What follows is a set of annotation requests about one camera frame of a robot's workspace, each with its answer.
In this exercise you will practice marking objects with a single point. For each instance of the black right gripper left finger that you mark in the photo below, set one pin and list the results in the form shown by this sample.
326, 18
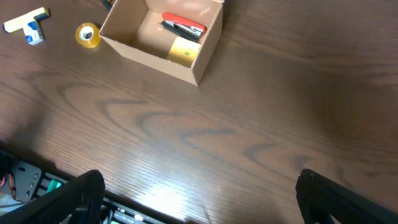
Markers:
80, 198

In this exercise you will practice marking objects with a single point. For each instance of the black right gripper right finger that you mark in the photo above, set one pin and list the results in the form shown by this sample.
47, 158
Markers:
322, 200

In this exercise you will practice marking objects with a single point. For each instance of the yellow adhesive tape roll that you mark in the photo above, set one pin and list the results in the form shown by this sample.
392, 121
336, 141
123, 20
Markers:
88, 35

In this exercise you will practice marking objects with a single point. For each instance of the yellow sticky notepad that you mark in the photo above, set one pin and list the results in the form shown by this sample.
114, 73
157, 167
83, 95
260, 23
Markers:
183, 51

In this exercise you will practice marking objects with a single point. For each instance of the brown cardboard box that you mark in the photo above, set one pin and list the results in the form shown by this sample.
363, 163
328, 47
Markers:
133, 28

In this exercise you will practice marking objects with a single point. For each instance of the red black stapler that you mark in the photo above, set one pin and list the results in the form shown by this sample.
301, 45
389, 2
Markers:
183, 27

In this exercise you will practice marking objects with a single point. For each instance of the blue white staples box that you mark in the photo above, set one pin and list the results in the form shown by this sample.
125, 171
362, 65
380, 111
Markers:
33, 33

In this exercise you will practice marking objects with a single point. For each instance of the yellow highlighter marker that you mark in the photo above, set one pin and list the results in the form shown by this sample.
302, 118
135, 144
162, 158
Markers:
19, 22

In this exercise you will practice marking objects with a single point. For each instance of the black ballpoint pen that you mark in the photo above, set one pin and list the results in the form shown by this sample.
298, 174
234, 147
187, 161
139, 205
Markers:
107, 4

